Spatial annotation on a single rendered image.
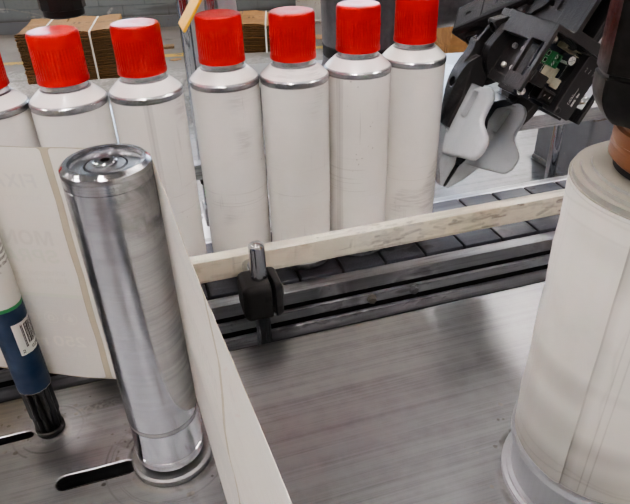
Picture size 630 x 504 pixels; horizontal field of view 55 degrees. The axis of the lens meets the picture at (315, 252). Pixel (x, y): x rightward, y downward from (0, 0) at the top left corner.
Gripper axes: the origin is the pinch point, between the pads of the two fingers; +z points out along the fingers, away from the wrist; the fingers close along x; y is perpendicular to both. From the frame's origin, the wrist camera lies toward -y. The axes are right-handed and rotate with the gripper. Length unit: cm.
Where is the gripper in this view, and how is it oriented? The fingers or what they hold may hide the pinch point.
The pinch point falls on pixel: (445, 170)
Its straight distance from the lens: 56.2
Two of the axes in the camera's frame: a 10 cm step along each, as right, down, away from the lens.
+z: -4.5, 8.2, 3.5
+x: 8.4, 2.6, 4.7
